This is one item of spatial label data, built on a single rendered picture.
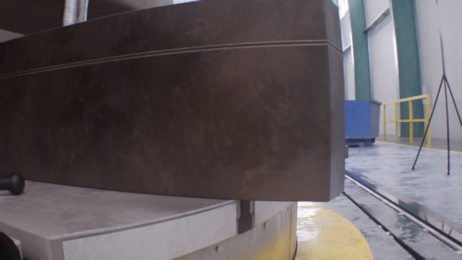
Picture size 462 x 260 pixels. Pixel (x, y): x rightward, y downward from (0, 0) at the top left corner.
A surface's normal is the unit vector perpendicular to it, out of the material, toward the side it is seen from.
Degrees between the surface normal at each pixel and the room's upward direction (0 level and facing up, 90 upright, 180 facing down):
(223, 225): 90
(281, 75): 90
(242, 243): 90
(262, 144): 90
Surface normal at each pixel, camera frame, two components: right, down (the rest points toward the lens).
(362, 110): -0.41, 0.01
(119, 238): 0.85, 0.00
